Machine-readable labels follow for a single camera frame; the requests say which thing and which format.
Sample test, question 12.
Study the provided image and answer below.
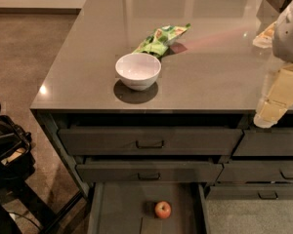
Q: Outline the open bottom left drawer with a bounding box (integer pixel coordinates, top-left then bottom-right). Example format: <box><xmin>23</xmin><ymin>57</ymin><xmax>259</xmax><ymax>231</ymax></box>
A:
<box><xmin>87</xmin><ymin>182</ymin><xmax>210</xmax><ymax>234</ymax></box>

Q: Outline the top left drawer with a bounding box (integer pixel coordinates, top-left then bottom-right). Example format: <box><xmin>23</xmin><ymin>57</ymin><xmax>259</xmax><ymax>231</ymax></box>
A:
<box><xmin>58</xmin><ymin>127</ymin><xmax>242</xmax><ymax>155</ymax></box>

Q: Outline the middle left drawer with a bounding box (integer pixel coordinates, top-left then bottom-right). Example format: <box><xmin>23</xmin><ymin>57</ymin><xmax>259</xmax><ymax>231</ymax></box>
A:
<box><xmin>76</xmin><ymin>159</ymin><xmax>223</xmax><ymax>182</ymax></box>

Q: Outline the middle right drawer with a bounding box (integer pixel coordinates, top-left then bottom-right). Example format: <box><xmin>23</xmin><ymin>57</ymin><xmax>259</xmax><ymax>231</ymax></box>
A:
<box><xmin>218</xmin><ymin>161</ymin><xmax>293</xmax><ymax>182</ymax></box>

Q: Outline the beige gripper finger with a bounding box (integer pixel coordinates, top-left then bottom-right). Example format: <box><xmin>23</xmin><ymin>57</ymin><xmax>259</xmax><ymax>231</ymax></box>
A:
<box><xmin>253</xmin><ymin>22</ymin><xmax>275</xmax><ymax>49</ymax></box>
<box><xmin>253</xmin><ymin>63</ymin><xmax>293</xmax><ymax>129</ymax></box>

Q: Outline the bottom right drawer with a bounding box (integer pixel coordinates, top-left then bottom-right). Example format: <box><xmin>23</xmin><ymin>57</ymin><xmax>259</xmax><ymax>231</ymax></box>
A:
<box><xmin>206</xmin><ymin>184</ymin><xmax>293</xmax><ymax>200</ymax></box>

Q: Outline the grey counter cabinet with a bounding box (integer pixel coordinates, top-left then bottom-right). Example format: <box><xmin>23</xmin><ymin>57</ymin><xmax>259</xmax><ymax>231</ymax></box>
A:
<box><xmin>31</xmin><ymin>0</ymin><xmax>293</xmax><ymax>200</ymax></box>

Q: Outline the red apple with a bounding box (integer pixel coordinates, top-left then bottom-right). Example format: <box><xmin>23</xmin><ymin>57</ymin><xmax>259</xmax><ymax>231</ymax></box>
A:
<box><xmin>154</xmin><ymin>201</ymin><xmax>172</xmax><ymax>219</ymax></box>

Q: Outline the green snack bag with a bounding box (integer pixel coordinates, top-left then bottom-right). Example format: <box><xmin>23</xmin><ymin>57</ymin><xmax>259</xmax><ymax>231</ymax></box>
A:
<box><xmin>135</xmin><ymin>23</ymin><xmax>190</xmax><ymax>59</ymax></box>

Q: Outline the top right drawer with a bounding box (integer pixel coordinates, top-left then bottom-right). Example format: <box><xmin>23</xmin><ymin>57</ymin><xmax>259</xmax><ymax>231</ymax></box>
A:
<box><xmin>234</xmin><ymin>128</ymin><xmax>293</xmax><ymax>157</ymax></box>

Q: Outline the white bowl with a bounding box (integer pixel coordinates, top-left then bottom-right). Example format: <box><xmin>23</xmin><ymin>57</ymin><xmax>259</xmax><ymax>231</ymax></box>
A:
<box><xmin>115</xmin><ymin>53</ymin><xmax>161</xmax><ymax>91</ymax></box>

